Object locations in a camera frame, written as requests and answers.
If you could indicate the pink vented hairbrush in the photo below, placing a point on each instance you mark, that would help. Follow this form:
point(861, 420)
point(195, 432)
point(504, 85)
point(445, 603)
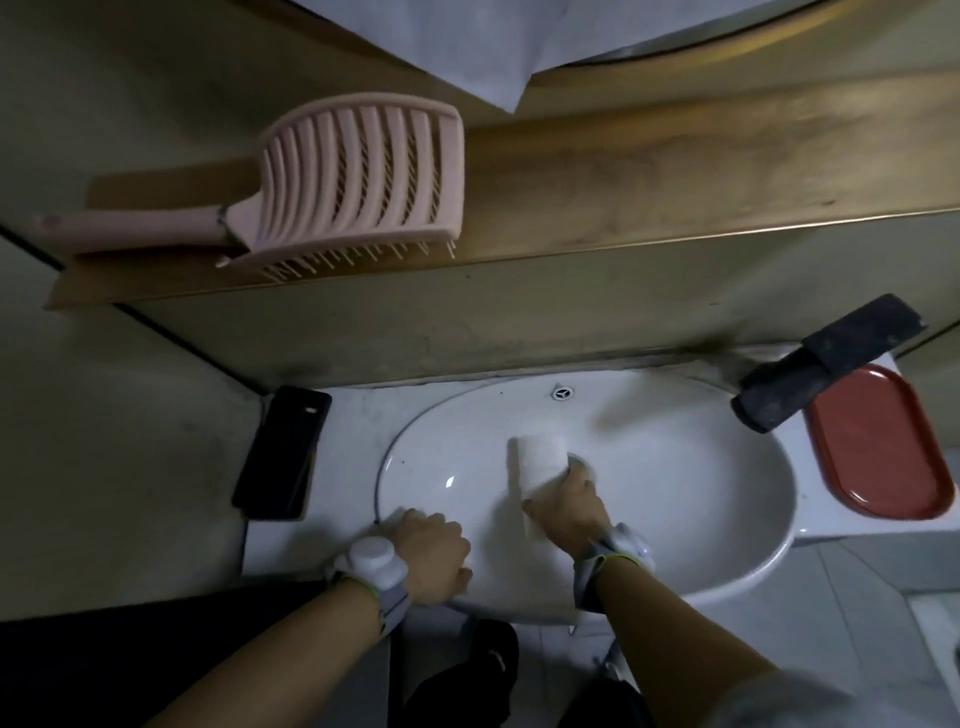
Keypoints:
point(352, 184)

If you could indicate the white ceramic sink basin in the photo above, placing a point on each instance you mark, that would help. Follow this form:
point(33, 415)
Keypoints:
point(675, 495)

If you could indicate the white paper sheet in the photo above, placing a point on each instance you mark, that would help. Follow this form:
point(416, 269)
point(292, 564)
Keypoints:
point(480, 37)

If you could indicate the black shoe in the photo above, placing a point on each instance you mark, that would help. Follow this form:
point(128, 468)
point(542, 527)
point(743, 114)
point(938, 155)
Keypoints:
point(611, 697)
point(469, 675)

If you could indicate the person's right thumb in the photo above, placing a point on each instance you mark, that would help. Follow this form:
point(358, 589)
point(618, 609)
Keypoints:
point(535, 509)

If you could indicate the white paper towel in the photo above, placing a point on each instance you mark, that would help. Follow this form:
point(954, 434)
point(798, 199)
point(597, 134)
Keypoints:
point(534, 461)

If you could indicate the red oval tray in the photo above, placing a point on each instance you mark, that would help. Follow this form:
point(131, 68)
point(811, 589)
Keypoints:
point(877, 442)

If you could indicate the black smartphone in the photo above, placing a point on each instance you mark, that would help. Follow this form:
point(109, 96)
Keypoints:
point(283, 454)

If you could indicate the wooden wall shelf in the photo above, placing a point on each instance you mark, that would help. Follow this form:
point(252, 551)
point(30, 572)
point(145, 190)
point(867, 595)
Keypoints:
point(637, 180)

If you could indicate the person's left hand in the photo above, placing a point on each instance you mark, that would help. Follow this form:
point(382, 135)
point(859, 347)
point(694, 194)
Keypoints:
point(427, 551)

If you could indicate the person's right forearm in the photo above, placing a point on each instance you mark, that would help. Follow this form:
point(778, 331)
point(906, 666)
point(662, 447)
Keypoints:
point(667, 645)

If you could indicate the chrome overflow hole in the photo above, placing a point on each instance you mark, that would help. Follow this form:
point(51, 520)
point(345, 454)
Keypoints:
point(561, 391)

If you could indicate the black faucet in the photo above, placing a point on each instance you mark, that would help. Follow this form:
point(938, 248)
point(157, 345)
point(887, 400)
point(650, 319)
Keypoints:
point(825, 360)

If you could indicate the gold mirror frame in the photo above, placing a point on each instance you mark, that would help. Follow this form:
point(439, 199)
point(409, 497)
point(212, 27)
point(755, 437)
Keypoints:
point(735, 37)

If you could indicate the white left wrist tracker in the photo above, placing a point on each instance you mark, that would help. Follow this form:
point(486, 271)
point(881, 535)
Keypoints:
point(371, 570)

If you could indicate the person's left thumb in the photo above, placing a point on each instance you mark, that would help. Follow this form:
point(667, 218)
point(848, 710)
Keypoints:
point(461, 583)

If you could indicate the white wrist tracker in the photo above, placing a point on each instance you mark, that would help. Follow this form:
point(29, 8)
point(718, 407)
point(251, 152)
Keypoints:
point(611, 559)
point(371, 570)

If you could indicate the white right wrist tracker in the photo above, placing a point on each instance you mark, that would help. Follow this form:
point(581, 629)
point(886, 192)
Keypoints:
point(611, 559)

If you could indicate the person's left forearm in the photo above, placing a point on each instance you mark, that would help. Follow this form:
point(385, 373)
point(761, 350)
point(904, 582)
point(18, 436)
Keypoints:
point(285, 660)

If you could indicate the person's right hand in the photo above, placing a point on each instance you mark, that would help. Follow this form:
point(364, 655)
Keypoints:
point(574, 510)

